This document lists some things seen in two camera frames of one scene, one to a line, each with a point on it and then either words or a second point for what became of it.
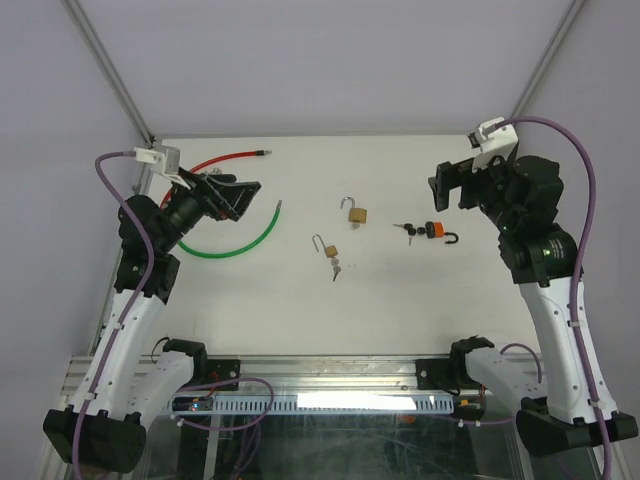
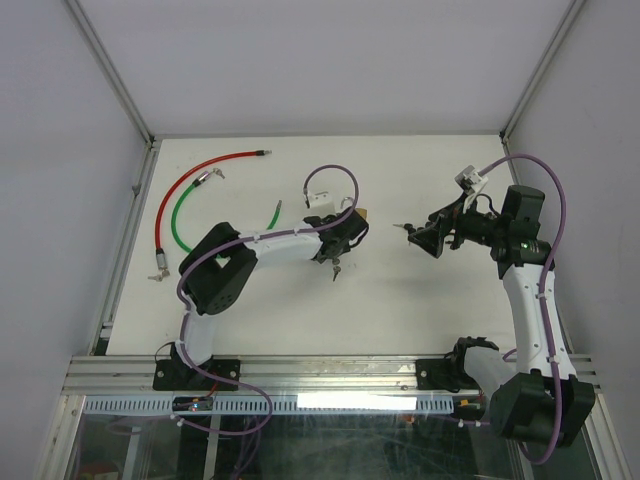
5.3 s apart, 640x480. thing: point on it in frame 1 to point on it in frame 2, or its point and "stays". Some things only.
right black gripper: x=450 y=176 to x=431 y=238
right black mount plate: x=435 y=374 stays
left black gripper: x=220 y=195 to x=332 y=217
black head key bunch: x=411 y=230 stays
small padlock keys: x=336 y=268 stays
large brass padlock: x=355 y=215 stays
